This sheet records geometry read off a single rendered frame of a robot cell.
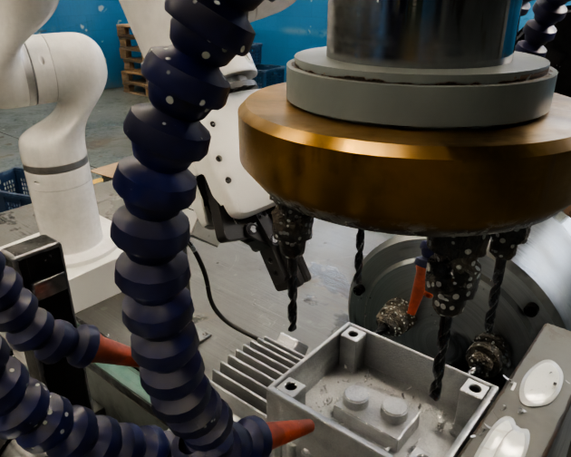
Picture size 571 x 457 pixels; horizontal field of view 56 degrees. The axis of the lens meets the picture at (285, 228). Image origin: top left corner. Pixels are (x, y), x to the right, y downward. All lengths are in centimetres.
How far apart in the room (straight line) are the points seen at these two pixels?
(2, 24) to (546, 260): 84
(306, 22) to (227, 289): 630
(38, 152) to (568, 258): 88
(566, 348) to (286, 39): 718
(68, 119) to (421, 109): 91
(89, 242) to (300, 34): 638
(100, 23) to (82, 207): 720
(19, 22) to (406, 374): 79
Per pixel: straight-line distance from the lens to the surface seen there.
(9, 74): 103
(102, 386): 81
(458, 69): 25
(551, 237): 62
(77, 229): 114
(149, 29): 46
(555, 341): 46
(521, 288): 54
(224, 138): 43
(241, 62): 45
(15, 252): 34
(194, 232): 82
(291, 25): 745
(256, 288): 114
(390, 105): 23
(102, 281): 115
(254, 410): 42
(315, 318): 105
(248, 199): 43
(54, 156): 108
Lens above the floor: 139
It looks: 25 degrees down
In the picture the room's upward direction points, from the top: straight up
